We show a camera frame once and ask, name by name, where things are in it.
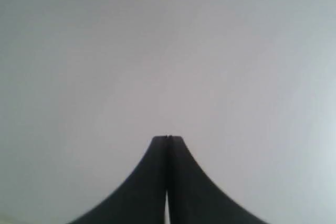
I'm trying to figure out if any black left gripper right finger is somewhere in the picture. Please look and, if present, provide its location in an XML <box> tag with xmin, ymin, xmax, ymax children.
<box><xmin>167</xmin><ymin>136</ymin><xmax>265</xmax><ymax>224</ymax></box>

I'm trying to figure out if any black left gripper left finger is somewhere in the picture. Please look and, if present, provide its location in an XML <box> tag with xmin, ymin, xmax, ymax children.
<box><xmin>72</xmin><ymin>136</ymin><xmax>168</xmax><ymax>224</ymax></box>

